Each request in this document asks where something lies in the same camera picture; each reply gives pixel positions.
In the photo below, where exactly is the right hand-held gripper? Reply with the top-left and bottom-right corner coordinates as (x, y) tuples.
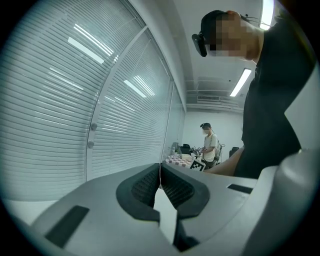
(189, 156), (206, 173)

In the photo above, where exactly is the long ceiling light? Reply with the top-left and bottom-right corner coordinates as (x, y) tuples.
(259, 0), (275, 31)
(229, 67), (253, 98)

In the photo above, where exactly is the white ceiling air vent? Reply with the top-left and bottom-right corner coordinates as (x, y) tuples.
(197, 94), (221, 102)

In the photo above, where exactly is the person's head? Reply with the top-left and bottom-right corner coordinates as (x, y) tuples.
(201, 9), (266, 62)

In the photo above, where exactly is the thin black headset cable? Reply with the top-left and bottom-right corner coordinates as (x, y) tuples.
(246, 13), (274, 29)

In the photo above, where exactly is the person's black cap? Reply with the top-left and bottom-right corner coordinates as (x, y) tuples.
(200, 9), (235, 39)

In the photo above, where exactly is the person's black shirt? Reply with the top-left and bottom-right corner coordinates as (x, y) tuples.
(233, 9), (317, 180)

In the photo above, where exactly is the person's right forearm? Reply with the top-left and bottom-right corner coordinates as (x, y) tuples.
(207, 146), (245, 177)

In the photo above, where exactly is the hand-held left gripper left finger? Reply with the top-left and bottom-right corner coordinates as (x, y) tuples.
(29, 162), (181, 256)

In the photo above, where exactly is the table with checkered cloth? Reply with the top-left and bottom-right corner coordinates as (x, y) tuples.
(165, 154), (194, 170)

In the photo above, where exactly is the black head-mounted camera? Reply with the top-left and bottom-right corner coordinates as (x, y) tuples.
(191, 31), (208, 58)

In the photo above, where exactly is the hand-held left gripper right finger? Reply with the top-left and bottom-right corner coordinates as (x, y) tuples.
(161, 162), (258, 244)

